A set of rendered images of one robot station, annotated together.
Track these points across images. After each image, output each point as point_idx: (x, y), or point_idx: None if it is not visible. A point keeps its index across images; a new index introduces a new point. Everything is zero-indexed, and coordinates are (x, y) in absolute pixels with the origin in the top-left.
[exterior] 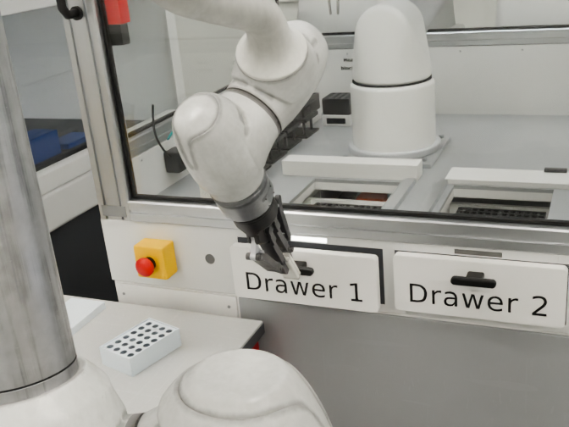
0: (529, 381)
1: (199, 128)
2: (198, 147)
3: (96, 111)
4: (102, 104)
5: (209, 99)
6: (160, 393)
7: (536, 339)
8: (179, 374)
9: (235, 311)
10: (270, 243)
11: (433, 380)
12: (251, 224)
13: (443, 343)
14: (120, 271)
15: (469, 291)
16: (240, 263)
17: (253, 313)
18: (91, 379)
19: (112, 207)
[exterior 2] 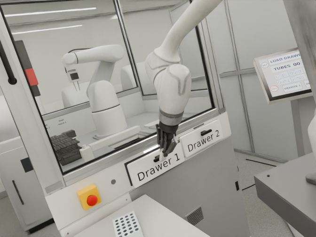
0: (218, 160)
1: (187, 72)
2: (188, 81)
3: (34, 133)
4: (36, 129)
5: (178, 64)
6: (167, 230)
7: (217, 145)
8: (158, 222)
9: (130, 200)
10: (171, 138)
11: (199, 177)
12: (177, 125)
13: (198, 162)
14: (63, 221)
15: (202, 138)
16: (134, 171)
17: (137, 195)
18: None
19: (52, 185)
